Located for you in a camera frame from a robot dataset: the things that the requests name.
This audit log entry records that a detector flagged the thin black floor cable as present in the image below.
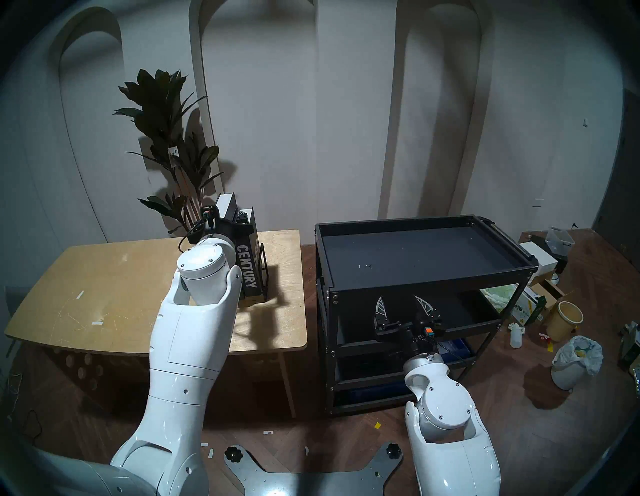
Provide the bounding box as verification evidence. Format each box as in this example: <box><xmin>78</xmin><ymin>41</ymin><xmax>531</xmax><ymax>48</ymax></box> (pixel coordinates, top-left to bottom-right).
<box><xmin>5</xmin><ymin>372</ymin><xmax>43</xmax><ymax>443</ymax></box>

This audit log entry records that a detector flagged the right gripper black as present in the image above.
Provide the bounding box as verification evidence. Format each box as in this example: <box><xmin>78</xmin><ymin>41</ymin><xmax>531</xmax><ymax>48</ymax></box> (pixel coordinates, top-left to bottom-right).
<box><xmin>375</xmin><ymin>295</ymin><xmax>445</xmax><ymax>349</ymax></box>

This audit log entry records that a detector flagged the blue plastic bin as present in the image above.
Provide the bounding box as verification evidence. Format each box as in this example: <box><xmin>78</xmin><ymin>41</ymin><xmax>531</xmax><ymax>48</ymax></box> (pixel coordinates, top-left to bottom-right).
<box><xmin>440</xmin><ymin>339</ymin><xmax>476</xmax><ymax>359</ymax></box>

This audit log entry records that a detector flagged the open cardboard box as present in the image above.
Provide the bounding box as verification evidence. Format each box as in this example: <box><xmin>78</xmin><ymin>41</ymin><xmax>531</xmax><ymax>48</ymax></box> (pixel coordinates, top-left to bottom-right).
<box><xmin>520</xmin><ymin>280</ymin><xmax>566</xmax><ymax>326</ymax></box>

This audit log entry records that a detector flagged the tall dark green plant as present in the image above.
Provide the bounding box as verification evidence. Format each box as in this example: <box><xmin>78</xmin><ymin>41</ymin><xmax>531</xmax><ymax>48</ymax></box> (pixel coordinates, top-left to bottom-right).
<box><xmin>113</xmin><ymin>69</ymin><xmax>224</xmax><ymax>236</ymax></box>

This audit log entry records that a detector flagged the white bagged trash bin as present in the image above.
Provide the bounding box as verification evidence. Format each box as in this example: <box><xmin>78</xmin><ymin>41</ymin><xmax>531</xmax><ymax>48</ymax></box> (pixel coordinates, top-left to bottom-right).
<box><xmin>551</xmin><ymin>335</ymin><xmax>604</xmax><ymax>392</ymax></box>

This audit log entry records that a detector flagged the dark door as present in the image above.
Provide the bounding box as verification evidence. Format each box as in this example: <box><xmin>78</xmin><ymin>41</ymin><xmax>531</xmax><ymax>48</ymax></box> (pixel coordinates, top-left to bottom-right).
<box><xmin>592</xmin><ymin>89</ymin><xmax>640</xmax><ymax>261</ymax></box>

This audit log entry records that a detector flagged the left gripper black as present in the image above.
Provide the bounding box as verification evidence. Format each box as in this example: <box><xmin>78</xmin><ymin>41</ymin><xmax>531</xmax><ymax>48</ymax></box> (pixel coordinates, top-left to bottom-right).
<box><xmin>206</xmin><ymin>222</ymin><xmax>254</xmax><ymax>249</ymax></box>

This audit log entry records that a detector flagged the white rectangular box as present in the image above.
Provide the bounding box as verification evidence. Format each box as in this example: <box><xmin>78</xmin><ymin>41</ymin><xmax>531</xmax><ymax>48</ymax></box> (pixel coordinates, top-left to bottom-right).
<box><xmin>520</xmin><ymin>241</ymin><xmax>559</xmax><ymax>274</ymax></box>

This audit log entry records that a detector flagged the clear plastic container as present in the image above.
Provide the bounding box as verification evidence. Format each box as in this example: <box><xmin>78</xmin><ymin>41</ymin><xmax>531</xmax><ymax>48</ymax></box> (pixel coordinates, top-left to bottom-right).
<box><xmin>545</xmin><ymin>227</ymin><xmax>576</xmax><ymax>259</ymax></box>

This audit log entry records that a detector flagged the black Crime and Punishment book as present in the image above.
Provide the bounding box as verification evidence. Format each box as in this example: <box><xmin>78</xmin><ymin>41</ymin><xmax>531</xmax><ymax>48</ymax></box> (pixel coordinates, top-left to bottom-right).
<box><xmin>215</xmin><ymin>192</ymin><xmax>237</xmax><ymax>224</ymax></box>

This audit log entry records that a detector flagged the black metal utility cart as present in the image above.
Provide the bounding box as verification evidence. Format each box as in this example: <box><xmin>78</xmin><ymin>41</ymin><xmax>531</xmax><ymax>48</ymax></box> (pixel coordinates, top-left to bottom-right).
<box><xmin>315</xmin><ymin>215</ymin><xmax>540</xmax><ymax>417</ymax></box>

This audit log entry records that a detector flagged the black wire book rack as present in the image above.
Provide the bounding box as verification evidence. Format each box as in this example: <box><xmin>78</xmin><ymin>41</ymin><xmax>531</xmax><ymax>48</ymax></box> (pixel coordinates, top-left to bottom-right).
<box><xmin>256</xmin><ymin>243</ymin><xmax>271</xmax><ymax>302</ymax></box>

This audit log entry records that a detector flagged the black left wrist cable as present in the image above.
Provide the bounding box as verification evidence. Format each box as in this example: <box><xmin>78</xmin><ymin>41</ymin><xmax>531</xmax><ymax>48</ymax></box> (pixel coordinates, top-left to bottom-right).
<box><xmin>178</xmin><ymin>219</ymin><xmax>207</xmax><ymax>254</ymax></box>

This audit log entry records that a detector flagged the black Century book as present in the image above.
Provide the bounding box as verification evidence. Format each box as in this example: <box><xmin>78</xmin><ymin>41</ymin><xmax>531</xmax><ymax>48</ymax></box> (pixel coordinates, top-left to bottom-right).
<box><xmin>235</xmin><ymin>207</ymin><xmax>267</xmax><ymax>304</ymax></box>

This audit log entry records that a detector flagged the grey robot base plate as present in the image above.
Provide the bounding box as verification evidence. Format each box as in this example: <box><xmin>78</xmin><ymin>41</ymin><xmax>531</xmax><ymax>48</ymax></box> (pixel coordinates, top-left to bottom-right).
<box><xmin>223</xmin><ymin>441</ymin><xmax>404</xmax><ymax>496</ymax></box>

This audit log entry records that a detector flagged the beige plastic bucket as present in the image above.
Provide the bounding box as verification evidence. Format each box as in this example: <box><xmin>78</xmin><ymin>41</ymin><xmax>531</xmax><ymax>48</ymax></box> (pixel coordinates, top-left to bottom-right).
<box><xmin>546</xmin><ymin>301</ymin><xmax>585</xmax><ymax>343</ymax></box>

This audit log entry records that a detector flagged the wooden panel with holes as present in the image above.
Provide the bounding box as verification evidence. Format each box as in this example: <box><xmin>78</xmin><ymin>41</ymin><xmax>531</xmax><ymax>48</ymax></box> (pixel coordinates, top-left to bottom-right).
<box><xmin>50</xmin><ymin>347</ymin><xmax>151</xmax><ymax>401</ymax></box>

